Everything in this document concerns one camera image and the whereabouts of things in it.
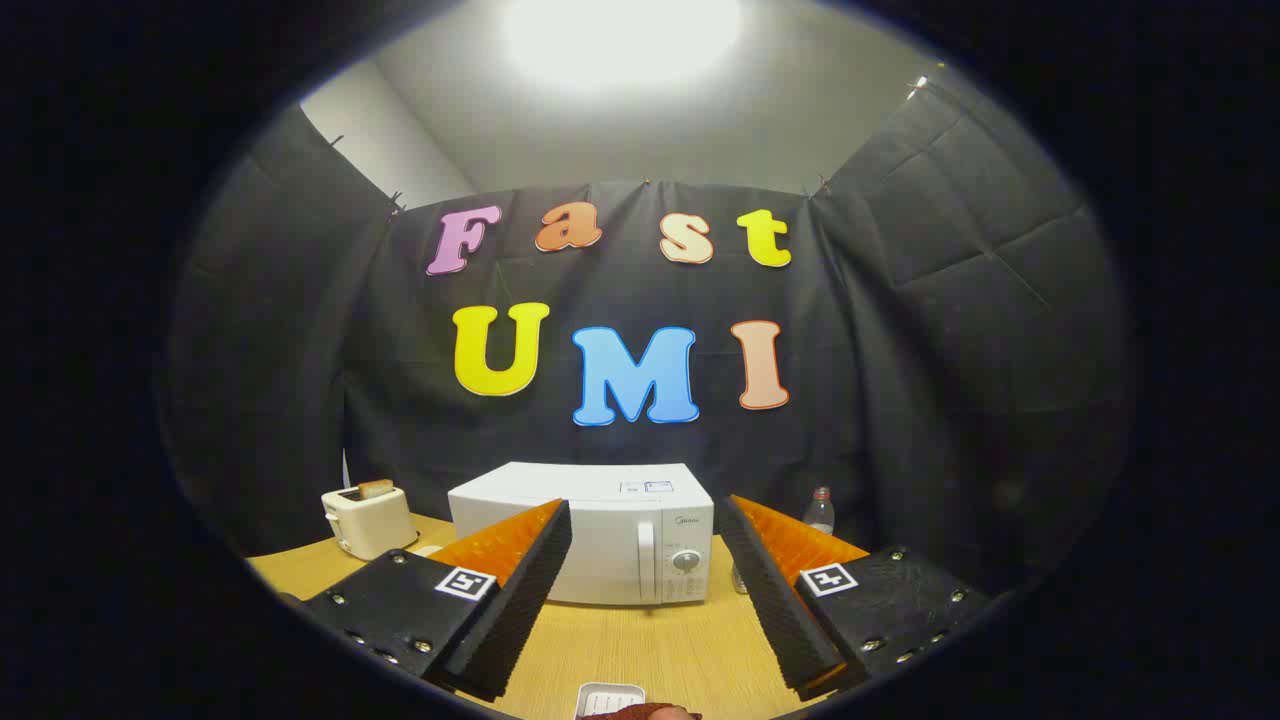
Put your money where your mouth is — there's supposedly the white rectangular tray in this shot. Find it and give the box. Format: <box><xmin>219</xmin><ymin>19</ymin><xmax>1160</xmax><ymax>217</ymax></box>
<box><xmin>576</xmin><ymin>682</ymin><xmax>647</xmax><ymax>719</ymax></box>

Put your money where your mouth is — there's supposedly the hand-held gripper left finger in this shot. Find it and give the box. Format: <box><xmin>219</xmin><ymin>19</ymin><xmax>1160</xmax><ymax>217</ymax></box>
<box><xmin>297</xmin><ymin>498</ymin><xmax>574</xmax><ymax>703</ymax></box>

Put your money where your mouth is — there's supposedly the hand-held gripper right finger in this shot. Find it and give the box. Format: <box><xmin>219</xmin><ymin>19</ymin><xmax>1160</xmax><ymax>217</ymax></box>
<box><xmin>718</xmin><ymin>494</ymin><xmax>993</xmax><ymax>701</ymax></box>

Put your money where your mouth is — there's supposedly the cream toaster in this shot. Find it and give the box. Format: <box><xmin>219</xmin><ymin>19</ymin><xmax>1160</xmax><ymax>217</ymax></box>
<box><xmin>321</xmin><ymin>484</ymin><xmax>419</xmax><ymax>561</ymax></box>

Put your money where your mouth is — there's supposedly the white toaster oven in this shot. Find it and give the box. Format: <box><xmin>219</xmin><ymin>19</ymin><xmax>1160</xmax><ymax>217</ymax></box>
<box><xmin>447</xmin><ymin>461</ymin><xmax>716</xmax><ymax>607</ymax></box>

